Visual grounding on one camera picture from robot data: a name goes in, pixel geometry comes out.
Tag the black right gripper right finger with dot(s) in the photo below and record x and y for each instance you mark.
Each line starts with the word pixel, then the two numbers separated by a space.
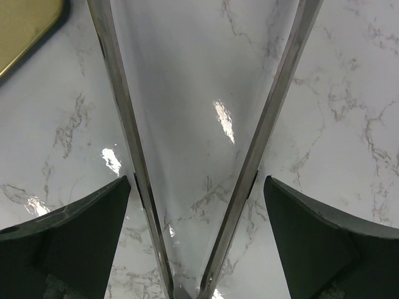
pixel 328 253

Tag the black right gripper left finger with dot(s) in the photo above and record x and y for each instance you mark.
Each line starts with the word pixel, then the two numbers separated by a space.
pixel 67 253

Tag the metal tongs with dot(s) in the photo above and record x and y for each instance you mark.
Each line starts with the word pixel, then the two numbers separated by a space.
pixel 199 86

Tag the gold tin lid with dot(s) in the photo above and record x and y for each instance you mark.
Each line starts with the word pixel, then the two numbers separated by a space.
pixel 25 26

